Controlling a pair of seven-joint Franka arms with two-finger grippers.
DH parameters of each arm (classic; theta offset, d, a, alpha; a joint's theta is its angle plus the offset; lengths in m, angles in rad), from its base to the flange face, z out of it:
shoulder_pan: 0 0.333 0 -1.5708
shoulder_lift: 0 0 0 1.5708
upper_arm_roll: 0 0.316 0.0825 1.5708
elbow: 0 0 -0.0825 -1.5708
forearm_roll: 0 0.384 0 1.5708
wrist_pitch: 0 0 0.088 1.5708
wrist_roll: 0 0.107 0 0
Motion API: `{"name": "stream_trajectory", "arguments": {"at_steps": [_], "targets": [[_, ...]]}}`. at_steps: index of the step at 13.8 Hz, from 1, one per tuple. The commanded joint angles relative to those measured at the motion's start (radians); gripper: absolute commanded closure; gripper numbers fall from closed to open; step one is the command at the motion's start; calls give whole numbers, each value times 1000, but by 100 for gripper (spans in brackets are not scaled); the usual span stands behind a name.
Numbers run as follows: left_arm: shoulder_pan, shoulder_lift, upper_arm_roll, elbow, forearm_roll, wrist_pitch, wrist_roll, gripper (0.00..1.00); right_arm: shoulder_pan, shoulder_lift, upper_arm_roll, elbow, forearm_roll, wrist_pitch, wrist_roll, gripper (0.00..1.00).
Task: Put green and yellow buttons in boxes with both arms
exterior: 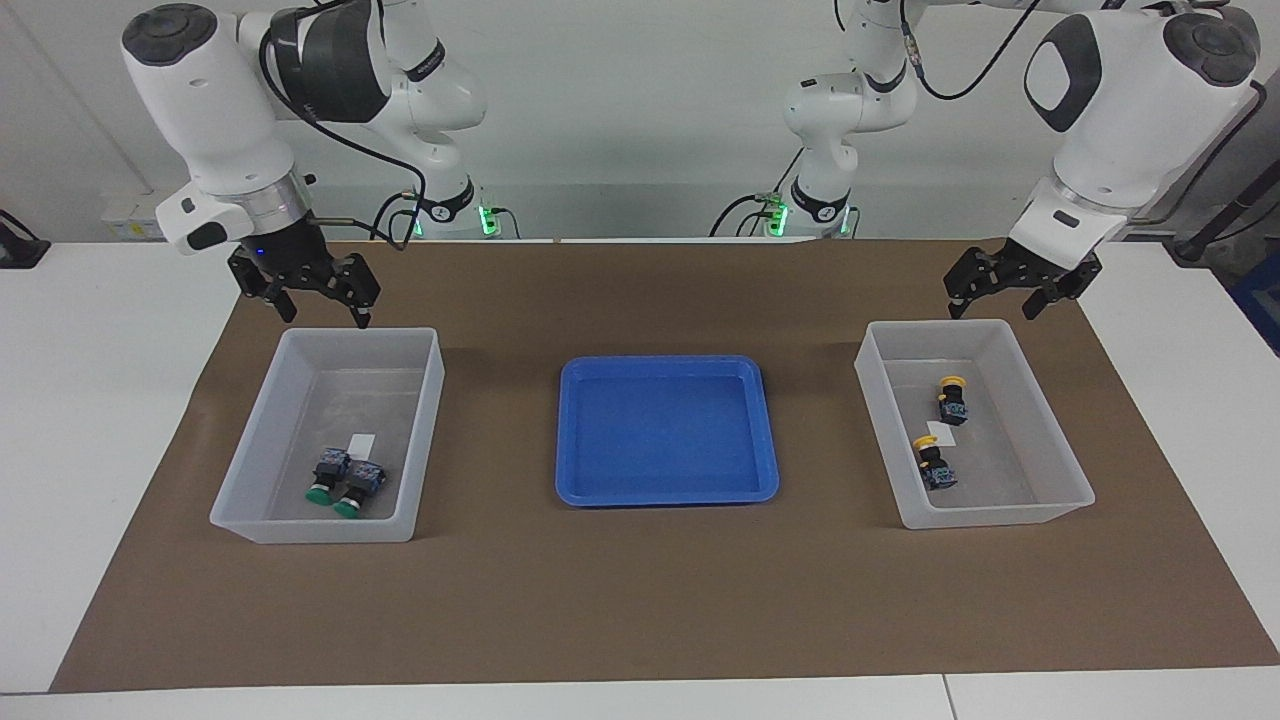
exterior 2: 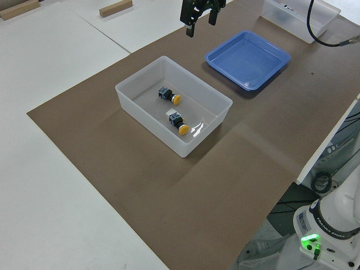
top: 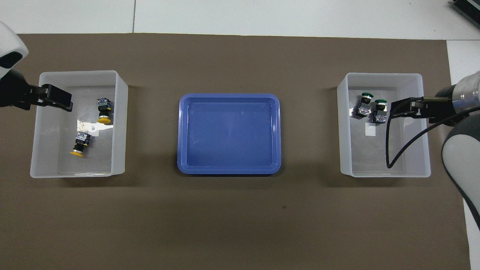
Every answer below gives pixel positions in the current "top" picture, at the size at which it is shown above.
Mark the brown table mat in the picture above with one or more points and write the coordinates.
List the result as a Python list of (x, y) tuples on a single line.
[(232, 217)]

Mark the yellow push button switch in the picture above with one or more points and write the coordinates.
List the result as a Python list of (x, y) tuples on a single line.
[(104, 110), (80, 144)]

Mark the small white label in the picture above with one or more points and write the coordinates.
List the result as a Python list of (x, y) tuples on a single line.
[(370, 130), (94, 132)]

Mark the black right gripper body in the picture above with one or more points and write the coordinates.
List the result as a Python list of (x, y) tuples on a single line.
[(437, 108)]

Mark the blue plastic tray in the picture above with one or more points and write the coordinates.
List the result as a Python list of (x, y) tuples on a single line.
[(228, 135)]

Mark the translucent white plastic box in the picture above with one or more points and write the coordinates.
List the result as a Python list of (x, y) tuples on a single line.
[(367, 161), (97, 161)]

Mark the green push button switch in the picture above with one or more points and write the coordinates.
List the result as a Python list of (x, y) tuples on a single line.
[(364, 104), (380, 110)]

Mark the grey ribbed metal device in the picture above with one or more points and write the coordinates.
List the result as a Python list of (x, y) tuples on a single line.
[(467, 7)]

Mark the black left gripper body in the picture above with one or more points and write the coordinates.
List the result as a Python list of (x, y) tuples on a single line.
[(15, 92)]

